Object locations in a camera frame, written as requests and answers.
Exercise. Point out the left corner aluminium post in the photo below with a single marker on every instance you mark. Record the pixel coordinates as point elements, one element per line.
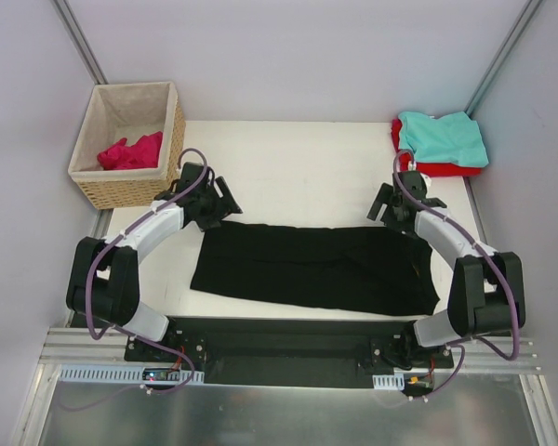
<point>80,42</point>

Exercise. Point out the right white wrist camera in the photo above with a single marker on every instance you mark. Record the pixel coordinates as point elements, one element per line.
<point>412,166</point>

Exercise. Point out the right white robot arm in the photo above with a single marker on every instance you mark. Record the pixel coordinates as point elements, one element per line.
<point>486,300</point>

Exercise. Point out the right grey cable duct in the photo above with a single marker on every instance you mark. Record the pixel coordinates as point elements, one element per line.
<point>399,381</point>

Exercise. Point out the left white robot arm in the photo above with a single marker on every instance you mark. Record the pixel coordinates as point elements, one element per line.
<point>105,283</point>

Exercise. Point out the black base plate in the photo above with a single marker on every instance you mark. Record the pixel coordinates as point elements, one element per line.
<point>287,353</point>

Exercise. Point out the magenta t shirt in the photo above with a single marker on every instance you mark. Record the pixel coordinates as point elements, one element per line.
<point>144,153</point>

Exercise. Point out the red folded t shirt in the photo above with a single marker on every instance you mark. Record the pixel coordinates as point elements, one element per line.
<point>433,170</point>

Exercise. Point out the wicker basket with liner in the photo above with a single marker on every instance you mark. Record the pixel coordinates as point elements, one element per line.
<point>128,111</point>

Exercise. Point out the black t shirt with flower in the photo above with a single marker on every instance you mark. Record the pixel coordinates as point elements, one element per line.
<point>366,269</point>

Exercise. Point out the aluminium rail frame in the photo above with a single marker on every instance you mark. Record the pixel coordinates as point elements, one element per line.
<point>75,345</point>

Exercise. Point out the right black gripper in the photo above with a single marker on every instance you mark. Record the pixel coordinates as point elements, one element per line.
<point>388,209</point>

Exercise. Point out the teal folded t shirt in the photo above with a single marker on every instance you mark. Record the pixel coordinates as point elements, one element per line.
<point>451,139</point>

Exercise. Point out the right corner aluminium post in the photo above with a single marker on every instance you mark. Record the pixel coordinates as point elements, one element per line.
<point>518,29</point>

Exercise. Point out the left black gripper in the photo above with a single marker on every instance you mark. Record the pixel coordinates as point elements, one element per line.
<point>216,207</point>

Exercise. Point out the grey cable duct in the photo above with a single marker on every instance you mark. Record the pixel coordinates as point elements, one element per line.
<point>399,381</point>
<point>132,375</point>

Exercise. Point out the left grey cable duct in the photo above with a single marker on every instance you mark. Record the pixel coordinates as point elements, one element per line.
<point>132,375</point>

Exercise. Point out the corner aluminium post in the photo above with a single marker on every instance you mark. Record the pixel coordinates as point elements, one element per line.
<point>518,29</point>
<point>80,42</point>

